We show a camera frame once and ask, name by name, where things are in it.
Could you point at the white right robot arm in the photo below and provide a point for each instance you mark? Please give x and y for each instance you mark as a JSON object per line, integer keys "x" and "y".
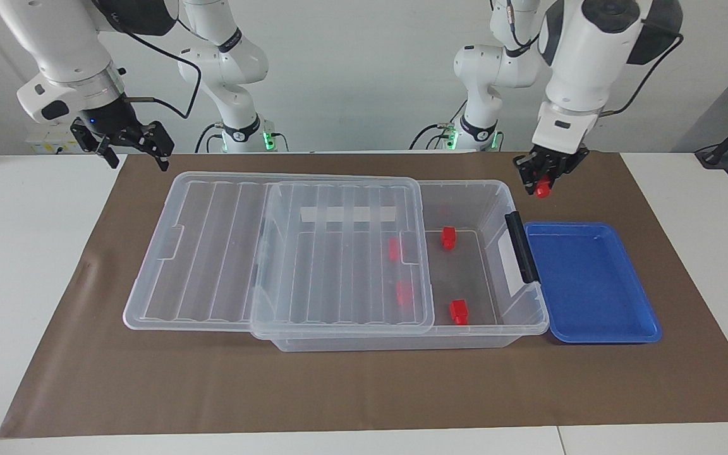
{"x": 60, "y": 44}

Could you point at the brown paper table mat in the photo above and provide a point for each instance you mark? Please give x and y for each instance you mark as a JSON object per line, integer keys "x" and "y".
{"x": 149, "y": 379}

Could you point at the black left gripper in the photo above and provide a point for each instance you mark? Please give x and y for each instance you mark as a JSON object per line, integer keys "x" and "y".
{"x": 560, "y": 155}

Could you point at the blue plastic tray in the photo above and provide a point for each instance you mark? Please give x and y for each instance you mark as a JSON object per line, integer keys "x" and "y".
{"x": 591, "y": 284}

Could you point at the white power strip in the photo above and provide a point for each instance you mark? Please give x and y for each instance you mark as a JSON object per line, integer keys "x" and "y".
{"x": 48, "y": 145}

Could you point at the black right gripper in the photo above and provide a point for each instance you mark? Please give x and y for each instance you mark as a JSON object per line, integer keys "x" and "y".
{"x": 114, "y": 120}

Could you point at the red block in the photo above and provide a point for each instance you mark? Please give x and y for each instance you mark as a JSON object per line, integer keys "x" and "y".
{"x": 448, "y": 237}
{"x": 459, "y": 312}
{"x": 404, "y": 293}
{"x": 542, "y": 188}
{"x": 394, "y": 249}

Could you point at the clear ribbed plastic lid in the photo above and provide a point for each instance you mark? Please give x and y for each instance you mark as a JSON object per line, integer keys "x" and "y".
{"x": 212, "y": 253}

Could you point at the white box end label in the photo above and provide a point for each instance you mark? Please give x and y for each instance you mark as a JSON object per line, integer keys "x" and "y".
{"x": 510, "y": 265}

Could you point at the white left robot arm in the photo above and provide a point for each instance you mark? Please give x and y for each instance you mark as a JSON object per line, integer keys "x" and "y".
{"x": 591, "y": 50}

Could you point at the clear plastic storage box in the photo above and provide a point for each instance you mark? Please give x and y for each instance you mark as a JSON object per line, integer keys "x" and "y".
{"x": 471, "y": 278}

